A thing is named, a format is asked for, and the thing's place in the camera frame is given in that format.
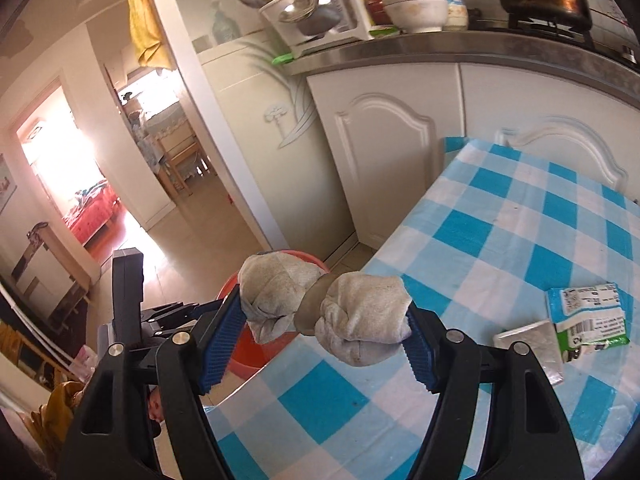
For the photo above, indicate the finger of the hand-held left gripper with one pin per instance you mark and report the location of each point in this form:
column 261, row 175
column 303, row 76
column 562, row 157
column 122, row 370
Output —
column 180, row 315

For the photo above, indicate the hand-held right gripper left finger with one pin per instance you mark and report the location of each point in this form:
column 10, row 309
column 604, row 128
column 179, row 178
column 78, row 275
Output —
column 220, row 345

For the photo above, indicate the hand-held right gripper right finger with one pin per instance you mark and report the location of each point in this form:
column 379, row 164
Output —
column 422, row 355

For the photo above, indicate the red plastic basin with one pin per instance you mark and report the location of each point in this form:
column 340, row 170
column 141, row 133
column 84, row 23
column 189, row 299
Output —
column 250, row 345

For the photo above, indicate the white cloth bundle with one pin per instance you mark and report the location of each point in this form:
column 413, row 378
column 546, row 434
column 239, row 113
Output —
column 360, row 310

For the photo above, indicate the red bedding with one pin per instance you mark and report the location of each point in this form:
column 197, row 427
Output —
column 92, row 215

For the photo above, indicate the wooden side cabinet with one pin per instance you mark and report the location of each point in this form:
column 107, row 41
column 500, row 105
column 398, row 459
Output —
column 45, row 275

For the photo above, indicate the small silver packet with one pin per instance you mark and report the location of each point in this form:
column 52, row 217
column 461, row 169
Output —
column 535, row 347

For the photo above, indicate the blue checkered tablecloth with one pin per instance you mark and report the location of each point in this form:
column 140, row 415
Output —
column 500, row 240

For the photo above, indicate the wooden chair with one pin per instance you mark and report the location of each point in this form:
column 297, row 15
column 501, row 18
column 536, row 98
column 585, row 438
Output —
column 182, row 160

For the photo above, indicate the green and white packet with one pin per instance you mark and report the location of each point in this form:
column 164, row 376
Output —
column 590, row 320

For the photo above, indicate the etched glass sliding door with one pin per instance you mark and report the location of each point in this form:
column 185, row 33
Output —
column 240, row 135

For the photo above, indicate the white kitchen cabinet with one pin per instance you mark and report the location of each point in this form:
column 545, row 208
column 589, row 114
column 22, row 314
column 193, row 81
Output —
column 395, row 160

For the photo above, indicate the yellow hanging cloth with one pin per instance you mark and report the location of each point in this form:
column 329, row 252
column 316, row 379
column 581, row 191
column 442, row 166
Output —
column 145, row 25

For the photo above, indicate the steel countertop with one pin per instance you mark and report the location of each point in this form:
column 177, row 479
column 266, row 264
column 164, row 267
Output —
column 450, row 45

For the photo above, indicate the white utensil holder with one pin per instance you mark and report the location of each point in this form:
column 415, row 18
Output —
column 285, row 17

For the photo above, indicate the white plastic rack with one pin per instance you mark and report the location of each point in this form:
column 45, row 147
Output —
column 350, row 25

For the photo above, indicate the stack of white bowls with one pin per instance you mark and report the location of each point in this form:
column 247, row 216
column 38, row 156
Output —
column 415, row 7

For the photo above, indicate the white and blue jar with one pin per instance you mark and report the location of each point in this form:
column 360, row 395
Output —
column 456, row 7

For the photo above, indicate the black gas stove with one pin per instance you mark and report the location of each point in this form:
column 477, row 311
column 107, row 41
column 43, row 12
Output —
column 575, row 35

